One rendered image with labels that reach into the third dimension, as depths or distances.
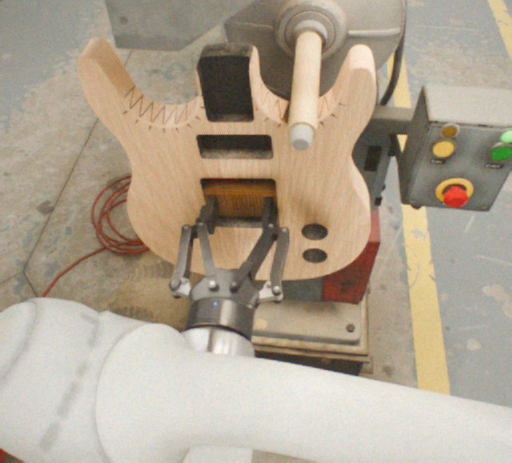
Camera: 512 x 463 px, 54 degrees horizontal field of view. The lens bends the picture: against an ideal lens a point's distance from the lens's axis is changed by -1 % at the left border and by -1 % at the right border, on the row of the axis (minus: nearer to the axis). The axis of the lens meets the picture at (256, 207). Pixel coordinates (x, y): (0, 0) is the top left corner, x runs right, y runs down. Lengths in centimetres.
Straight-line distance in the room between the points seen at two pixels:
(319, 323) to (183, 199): 88
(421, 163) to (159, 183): 43
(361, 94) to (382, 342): 136
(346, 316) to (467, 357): 54
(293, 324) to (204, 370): 117
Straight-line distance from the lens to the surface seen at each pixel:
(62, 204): 228
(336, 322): 150
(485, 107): 87
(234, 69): 57
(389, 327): 187
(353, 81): 55
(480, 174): 90
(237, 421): 32
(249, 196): 67
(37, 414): 36
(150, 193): 71
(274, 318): 149
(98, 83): 61
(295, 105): 56
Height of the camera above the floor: 161
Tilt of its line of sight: 49 degrees down
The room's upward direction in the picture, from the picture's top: straight up
